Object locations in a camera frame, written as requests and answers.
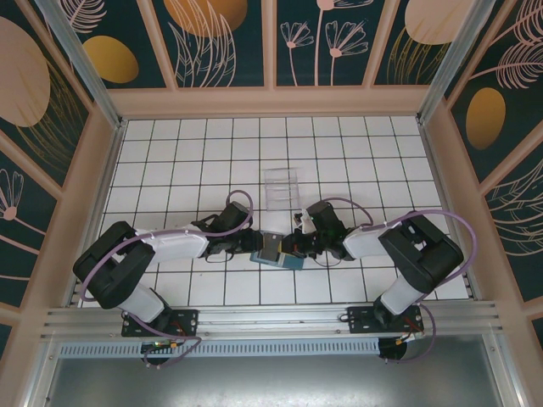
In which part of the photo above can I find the teal card holder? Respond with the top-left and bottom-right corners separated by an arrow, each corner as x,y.
249,249 -> 305,272

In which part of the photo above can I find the grey VIP card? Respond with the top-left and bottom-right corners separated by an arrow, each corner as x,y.
260,231 -> 285,267

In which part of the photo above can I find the grey metal sheet panel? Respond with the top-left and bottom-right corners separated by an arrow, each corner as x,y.
42,354 -> 510,407

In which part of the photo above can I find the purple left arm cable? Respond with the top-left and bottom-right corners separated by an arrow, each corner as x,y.
78,189 -> 256,303

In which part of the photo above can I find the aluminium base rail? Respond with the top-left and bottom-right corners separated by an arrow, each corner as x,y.
40,300 -> 504,343

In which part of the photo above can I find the grey slotted cable duct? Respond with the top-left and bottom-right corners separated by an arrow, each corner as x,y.
59,341 -> 381,358

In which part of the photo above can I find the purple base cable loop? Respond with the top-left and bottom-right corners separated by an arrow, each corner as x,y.
142,334 -> 205,369
379,304 -> 438,365

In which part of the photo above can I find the aluminium table edge rail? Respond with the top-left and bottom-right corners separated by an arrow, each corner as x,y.
63,120 -> 127,309
417,120 -> 476,300

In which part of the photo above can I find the aluminium frame post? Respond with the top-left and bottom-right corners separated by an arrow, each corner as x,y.
417,0 -> 508,124
36,0 -> 127,131

